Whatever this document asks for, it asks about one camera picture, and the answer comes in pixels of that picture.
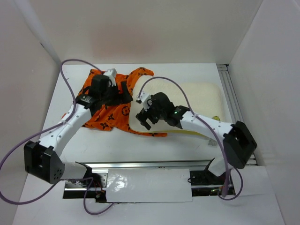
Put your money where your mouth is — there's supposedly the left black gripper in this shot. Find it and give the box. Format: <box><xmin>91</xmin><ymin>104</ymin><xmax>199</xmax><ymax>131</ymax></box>
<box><xmin>100</xmin><ymin>81</ymin><xmax>133</xmax><ymax>106</ymax></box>

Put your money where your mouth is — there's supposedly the orange patterned pillowcase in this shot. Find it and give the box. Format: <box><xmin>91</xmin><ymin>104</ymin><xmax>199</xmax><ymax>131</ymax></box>
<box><xmin>83</xmin><ymin>67</ymin><xmax>167</xmax><ymax>137</ymax></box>

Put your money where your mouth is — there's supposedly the cream white pillow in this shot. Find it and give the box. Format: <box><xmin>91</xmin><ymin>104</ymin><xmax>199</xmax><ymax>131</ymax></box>
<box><xmin>128</xmin><ymin>75</ymin><xmax>227</xmax><ymax>139</ymax></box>

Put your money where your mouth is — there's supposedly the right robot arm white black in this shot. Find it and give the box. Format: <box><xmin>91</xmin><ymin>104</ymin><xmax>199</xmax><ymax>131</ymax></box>
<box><xmin>136</xmin><ymin>91</ymin><xmax>257</xmax><ymax>184</ymax></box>

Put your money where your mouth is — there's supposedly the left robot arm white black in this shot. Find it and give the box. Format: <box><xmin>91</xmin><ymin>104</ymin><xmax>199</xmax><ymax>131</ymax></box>
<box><xmin>24</xmin><ymin>69</ymin><xmax>133</xmax><ymax>187</ymax></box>

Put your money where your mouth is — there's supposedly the white cover plate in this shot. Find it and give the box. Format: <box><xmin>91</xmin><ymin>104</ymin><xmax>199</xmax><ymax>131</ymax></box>
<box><xmin>105</xmin><ymin>168</ymin><xmax>193</xmax><ymax>203</ymax></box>

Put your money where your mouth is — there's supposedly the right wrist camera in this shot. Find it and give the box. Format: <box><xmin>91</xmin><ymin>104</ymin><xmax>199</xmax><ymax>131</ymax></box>
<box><xmin>136</xmin><ymin>91</ymin><xmax>152</xmax><ymax>111</ymax></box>

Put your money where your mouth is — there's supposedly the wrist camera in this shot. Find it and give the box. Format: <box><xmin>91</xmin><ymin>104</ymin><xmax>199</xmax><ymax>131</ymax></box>
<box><xmin>103</xmin><ymin>68</ymin><xmax>117</xmax><ymax>87</ymax></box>
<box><xmin>136</xmin><ymin>91</ymin><xmax>152</xmax><ymax>111</ymax></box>

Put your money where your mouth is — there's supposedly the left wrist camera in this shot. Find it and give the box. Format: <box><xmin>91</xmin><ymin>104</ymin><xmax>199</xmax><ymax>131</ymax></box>
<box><xmin>103</xmin><ymin>68</ymin><xmax>117</xmax><ymax>87</ymax></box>

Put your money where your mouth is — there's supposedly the aluminium side rail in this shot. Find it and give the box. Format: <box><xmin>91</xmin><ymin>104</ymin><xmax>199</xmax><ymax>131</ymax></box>
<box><xmin>217</xmin><ymin>65</ymin><xmax>257</xmax><ymax>169</ymax></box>

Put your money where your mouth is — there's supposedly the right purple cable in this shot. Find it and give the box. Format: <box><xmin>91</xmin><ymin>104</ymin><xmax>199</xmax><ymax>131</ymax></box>
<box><xmin>137</xmin><ymin>76</ymin><xmax>244</xmax><ymax>201</ymax></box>

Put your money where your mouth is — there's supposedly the purple cable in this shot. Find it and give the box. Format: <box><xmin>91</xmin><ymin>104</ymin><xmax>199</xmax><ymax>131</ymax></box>
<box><xmin>137</xmin><ymin>76</ymin><xmax>244</xmax><ymax>201</ymax></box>
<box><xmin>0</xmin><ymin>59</ymin><xmax>118</xmax><ymax>216</ymax></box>

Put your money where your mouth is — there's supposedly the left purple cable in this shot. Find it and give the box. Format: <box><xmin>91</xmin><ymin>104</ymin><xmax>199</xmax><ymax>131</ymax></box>
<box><xmin>0</xmin><ymin>59</ymin><xmax>118</xmax><ymax>216</ymax></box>

